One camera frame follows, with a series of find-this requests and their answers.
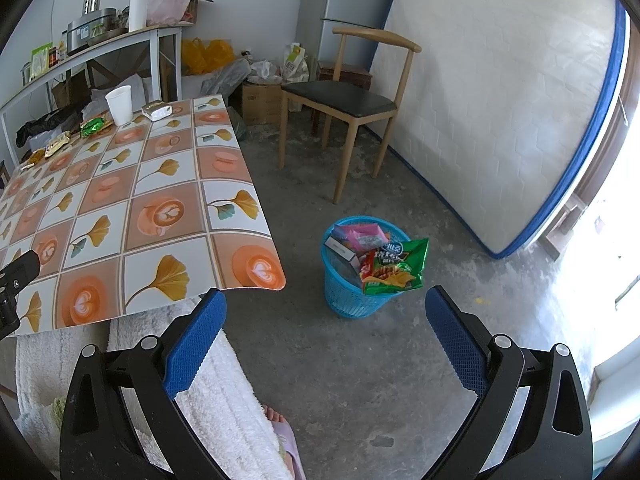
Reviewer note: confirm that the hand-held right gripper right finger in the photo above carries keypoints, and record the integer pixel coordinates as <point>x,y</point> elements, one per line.
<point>457,340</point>

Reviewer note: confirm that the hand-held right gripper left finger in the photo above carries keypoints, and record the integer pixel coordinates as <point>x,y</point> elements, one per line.
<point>197,340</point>

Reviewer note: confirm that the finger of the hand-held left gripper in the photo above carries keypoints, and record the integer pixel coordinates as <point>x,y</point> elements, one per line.
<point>22,267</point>

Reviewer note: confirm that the green chips bag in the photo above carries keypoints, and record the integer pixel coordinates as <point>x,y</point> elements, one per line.
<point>400,265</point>

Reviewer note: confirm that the blue plastic mesh basket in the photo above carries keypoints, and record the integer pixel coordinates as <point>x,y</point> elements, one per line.
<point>350,295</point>

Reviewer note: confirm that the pink snack packet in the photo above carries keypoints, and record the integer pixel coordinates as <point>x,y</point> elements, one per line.
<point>367,234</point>

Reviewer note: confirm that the white carton box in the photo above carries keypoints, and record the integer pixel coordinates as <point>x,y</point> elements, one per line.
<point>337,249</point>

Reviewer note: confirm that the white fluffy robe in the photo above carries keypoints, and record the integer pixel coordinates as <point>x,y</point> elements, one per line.
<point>235,400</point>

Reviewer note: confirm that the person's foot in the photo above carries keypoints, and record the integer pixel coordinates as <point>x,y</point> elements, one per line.
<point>275,414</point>

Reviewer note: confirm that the small brown snack packet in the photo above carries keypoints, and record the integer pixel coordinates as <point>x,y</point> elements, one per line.
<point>34,157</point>

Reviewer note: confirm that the red snack packet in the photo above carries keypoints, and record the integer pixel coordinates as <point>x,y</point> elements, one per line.
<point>366,267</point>

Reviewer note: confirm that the yellow snack packet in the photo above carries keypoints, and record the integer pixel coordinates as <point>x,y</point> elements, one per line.
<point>57,144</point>

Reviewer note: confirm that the pink slipper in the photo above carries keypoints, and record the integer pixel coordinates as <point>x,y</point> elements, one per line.
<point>290,445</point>

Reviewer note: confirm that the black plastic bag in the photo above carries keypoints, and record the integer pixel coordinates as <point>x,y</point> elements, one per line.
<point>42,124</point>

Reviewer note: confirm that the green foil snack packet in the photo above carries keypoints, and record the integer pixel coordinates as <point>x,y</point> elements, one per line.
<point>92,127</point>

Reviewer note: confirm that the white paper cup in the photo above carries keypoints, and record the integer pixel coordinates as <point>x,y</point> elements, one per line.
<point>119,105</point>

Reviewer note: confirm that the white brown wrapped packet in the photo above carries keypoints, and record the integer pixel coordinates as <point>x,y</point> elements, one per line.
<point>156,111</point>

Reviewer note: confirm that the green packets on shelf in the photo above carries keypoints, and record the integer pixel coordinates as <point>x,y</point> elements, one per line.
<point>41,60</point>

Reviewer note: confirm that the white mattress blue edge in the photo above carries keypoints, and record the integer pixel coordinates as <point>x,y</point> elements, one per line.
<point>500,100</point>

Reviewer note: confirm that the large cardboard box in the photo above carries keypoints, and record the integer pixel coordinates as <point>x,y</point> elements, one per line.
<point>260,102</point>

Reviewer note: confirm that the stainless steel pot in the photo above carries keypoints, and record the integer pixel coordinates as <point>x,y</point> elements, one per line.
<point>90,30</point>

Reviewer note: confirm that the grey plastic bag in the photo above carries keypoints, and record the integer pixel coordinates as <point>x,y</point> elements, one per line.
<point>232,77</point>

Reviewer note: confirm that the wooden chair black seat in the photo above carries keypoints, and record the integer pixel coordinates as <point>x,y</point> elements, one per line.
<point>340,96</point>

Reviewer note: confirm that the stainless steel utensil holder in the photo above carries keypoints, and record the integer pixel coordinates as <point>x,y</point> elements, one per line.
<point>92,0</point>

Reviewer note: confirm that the white plastic bag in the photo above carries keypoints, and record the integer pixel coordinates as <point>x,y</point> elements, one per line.
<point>262,69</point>

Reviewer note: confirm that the yellow plastic bag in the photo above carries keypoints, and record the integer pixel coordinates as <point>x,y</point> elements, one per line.
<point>205,55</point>

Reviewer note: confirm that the white paper towel roll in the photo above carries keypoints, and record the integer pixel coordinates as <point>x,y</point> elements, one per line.
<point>137,10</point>

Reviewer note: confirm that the dark brown wooden crate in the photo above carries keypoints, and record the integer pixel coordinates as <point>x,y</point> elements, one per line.
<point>350,72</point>

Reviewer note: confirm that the white green paper bag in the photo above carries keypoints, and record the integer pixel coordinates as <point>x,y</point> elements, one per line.
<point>296,62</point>

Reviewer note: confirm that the open torn cardboard box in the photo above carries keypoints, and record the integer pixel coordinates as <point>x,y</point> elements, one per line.
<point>197,7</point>

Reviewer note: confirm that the white frame side table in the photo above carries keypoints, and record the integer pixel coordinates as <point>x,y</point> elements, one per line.
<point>175,60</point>

